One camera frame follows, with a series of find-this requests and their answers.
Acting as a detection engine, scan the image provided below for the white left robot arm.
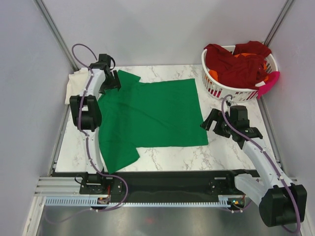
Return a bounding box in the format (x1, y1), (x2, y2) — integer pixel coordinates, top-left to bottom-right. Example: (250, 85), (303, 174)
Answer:
(69, 62), (121, 174)

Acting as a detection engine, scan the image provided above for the pink t shirt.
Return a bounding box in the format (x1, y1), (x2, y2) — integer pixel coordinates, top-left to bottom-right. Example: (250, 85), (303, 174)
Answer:
(257, 71), (280, 99)

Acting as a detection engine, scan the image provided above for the cream folded t shirt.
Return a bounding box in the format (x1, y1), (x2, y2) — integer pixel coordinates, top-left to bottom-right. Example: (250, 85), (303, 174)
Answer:
(64, 67), (90, 105)

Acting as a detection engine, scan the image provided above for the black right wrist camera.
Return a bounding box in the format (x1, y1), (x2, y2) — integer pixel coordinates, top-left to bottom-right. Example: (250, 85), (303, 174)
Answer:
(229, 105), (249, 123)

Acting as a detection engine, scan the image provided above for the aluminium corner post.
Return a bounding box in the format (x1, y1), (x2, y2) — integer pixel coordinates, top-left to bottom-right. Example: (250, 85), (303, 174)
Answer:
(263, 0), (296, 47)
(34, 0), (78, 71)

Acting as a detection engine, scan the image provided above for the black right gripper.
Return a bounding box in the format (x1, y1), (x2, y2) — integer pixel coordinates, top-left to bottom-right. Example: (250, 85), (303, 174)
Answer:
(199, 108), (235, 139)

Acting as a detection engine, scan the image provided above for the green t shirt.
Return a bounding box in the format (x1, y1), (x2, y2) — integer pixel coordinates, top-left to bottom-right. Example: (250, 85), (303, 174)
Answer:
(98, 70), (209, 174)

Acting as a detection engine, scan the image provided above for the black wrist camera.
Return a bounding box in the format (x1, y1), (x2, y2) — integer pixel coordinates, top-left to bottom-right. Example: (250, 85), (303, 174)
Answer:
(229, 105), (249, 123)
(98, 54), (116, 69)

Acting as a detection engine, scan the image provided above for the aluminium frame rail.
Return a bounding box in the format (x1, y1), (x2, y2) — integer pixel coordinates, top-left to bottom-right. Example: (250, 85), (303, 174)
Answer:
(34, 176), (303, 197)

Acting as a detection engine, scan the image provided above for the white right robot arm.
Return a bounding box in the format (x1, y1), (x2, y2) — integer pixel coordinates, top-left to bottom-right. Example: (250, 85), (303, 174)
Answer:
(201, 105), (307, 228)

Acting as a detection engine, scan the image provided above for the left aluminium corner post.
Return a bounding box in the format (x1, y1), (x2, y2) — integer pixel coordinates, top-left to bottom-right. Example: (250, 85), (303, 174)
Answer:
(34, 0), (78, 71)

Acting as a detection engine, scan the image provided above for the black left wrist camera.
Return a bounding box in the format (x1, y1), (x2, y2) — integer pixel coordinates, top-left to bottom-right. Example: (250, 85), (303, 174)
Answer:
(98, 54), (116, 69)

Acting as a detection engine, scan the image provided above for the white plastic laundry basket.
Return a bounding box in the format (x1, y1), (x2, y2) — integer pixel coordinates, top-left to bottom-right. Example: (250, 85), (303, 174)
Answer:
(201, 49), (278, 102)

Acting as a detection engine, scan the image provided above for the white slotted cable duct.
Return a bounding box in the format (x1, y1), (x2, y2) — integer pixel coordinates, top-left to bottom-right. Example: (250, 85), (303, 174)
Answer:
(45, 194), (254, 207)

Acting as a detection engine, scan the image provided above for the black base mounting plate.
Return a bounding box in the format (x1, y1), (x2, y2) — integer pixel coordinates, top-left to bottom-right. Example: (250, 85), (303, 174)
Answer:
(79, 169), (259, 202)

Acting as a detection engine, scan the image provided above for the right aluminium corner post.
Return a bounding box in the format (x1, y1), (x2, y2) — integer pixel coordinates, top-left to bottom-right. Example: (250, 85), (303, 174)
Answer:
(263, 0), (296, 47)

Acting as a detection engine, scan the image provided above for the dark red t shirt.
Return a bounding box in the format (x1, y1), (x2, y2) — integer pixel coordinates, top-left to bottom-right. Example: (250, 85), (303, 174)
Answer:
(205, 41), (272, 89)

